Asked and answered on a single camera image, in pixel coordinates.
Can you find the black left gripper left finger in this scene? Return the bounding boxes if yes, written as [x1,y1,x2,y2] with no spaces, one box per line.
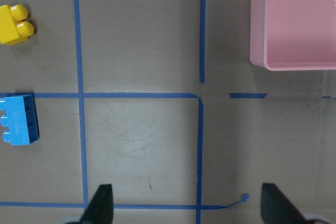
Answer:
[80,184,113,224]

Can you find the pink plastic box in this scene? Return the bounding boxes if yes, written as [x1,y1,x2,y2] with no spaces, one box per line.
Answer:
[250,0,335,71]

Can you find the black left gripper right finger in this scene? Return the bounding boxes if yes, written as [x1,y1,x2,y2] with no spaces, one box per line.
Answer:
[261,183,309,224]

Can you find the blue toy block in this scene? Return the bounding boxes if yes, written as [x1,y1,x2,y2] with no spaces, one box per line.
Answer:
[1,94,39,146]

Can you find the yellow toy block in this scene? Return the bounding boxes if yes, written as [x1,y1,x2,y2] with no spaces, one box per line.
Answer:
[1,4,35,46]

